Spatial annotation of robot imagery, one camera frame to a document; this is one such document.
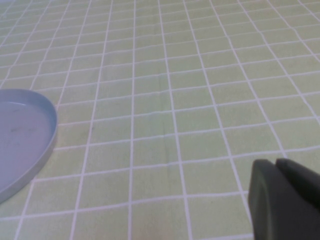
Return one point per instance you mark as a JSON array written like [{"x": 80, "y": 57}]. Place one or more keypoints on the green checked tablecloth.
[{"x": 160, "y": 100}]

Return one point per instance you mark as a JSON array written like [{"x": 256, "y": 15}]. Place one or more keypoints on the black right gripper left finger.
[{"x": 270, "y": 207}]

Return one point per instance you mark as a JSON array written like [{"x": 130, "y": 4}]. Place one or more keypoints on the blue round plate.
[{"x": 22, "y": 140}]

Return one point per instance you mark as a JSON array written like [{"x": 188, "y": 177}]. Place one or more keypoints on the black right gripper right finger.
[{"x": 302, "y": 177}]

